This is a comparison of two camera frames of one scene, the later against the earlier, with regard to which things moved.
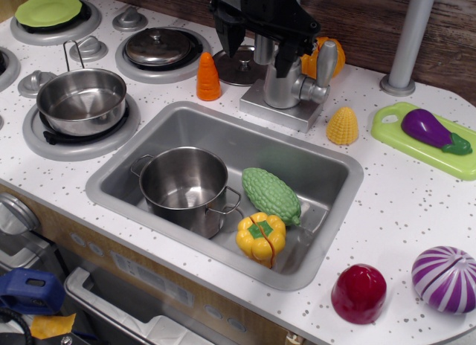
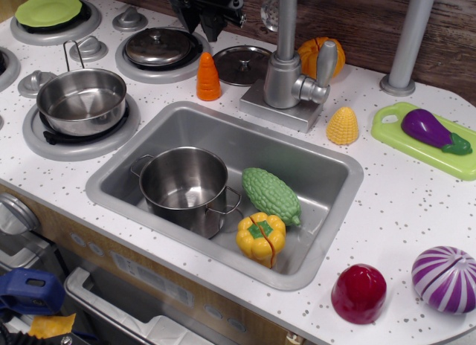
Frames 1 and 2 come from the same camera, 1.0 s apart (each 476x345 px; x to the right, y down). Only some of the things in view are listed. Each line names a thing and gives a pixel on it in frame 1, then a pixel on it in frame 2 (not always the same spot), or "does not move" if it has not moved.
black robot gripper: x=275 y=12 -> x=226 y=3
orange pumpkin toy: x=309 y=63 does not move
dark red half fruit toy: x=358 y=293 does not move
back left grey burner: x=87 y=21 does not move
